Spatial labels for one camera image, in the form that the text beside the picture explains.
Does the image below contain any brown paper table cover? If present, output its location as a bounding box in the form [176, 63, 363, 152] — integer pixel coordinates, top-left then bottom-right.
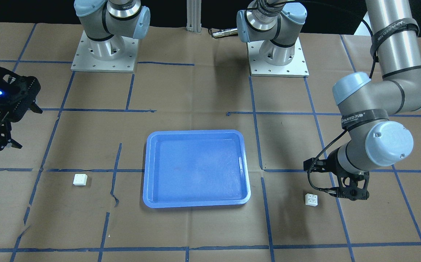
[0, 23, 421, 262]

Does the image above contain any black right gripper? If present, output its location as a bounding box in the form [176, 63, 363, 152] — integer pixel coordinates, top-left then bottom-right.
[0, 73, 43, 151]

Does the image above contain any white block near right arm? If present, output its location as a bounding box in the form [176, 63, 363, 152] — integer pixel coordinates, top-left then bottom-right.
[73, 174, 88, 186]

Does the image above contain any aluminium frame post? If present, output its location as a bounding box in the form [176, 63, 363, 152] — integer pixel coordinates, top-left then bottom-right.
[186, 0, 202, 35]

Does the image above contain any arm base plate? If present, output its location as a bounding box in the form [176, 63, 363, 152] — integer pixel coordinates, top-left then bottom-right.
[71, 32, 140, 73]
[247, 38, 310, 78]

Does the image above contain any blue plastic tray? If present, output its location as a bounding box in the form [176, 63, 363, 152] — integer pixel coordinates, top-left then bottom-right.
[143, 130, 252, 209]

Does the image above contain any white block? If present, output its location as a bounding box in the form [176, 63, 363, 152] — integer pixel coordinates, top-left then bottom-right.
[305, 193, 318, 207]

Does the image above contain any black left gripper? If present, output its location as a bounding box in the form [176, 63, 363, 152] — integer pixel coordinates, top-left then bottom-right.
[336, 170, 369, 201]

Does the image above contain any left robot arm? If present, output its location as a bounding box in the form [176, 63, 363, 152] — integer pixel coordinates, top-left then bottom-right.
[303, 0, 421, 201]

